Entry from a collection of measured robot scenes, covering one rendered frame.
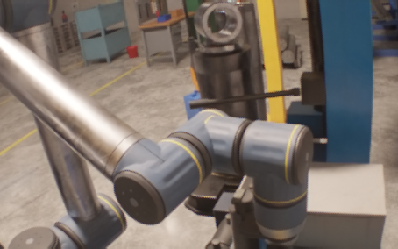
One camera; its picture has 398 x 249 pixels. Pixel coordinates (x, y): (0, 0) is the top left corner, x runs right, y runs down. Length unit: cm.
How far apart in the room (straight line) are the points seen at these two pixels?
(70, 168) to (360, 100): 98
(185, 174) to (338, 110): 73
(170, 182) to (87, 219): 80
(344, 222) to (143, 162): 54
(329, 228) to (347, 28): 59
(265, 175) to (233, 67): 68
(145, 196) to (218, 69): 77
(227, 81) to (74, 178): 62
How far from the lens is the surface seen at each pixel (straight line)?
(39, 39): 113
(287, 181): 64
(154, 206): 57
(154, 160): 60
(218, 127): 68
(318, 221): 93
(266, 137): 63
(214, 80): 127
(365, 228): 94
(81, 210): 133
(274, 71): 399
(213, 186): 139
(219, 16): 264
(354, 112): 122
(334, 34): 115
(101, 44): 921
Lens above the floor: 175
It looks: 23 degrees down
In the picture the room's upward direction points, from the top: 10 degrees counter-clockwise
